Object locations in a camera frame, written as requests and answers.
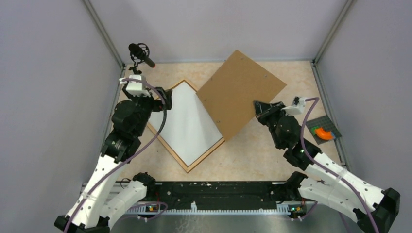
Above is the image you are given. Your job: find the dark grey mat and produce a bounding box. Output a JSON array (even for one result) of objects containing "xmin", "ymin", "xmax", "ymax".
[{"xmin": 306, "ymin": 116, "xmax": 342, "ymax": 145}]

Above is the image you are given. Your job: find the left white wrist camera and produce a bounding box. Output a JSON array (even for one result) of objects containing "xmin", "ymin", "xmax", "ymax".
[{"xmin": 119, "ymin": 75, "xmax": 150, "ymax": 99}]

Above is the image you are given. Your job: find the green small brick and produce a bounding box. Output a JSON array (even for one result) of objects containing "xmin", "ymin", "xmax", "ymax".
[{"xmin": 310, "ymin": 127, "xmax": 318, "ymax": 135}]

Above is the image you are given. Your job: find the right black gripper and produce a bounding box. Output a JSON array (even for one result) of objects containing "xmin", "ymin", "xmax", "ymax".
[{"xmin": 253, "ymin": 100, "xmax": 289, "ymax": 149}]

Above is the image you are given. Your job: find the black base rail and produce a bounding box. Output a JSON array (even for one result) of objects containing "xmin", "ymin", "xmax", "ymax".
[{"xmin": 144, "ymin": 181, "xmax": 309, "ymax": 211}]

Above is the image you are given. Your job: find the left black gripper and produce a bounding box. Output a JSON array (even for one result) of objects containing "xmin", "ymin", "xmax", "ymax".
[{"xmin": 122, "ymin": 85, "xmax": 172, "ymax": 136}]

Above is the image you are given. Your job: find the black microphone on tripod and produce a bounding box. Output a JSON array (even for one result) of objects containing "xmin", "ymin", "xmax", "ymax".
[{"xmin": 128, "ymin": 43, "xmax": 156, "ymax": 75}]

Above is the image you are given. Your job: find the orange small object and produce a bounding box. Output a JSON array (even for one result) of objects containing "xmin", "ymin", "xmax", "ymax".
[{"xmin": 314, "ymin": 127, "xmax": 335, "ymax": 141}]

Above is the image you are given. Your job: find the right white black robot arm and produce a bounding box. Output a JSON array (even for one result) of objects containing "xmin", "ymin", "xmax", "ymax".
[{"xmin": 253, "ymin": 97, "xmax": 400, "ymax": 233}]

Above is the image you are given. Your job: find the aluminium front rail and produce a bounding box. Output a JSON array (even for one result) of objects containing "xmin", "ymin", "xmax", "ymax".
[{"xmin": 80, "ymin": 182, "xmax": 371, "ymax": 216}]

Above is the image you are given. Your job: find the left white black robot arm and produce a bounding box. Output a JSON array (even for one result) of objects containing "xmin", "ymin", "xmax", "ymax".
[{"xmin": 54, "ymin": 87, "xmax": 173, "ymax": 233}]

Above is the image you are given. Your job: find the printed photo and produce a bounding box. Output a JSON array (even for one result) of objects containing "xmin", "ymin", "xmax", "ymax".
[{"xmin": 148, "ymin": 81, "xmax": 223, "ymax": 167}]

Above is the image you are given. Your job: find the wooden picture frame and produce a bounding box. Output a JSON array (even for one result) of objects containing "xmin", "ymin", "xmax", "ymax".
[{"xmin": 146, "ymin": 79, "xmax": 226, "ymax": 174}]

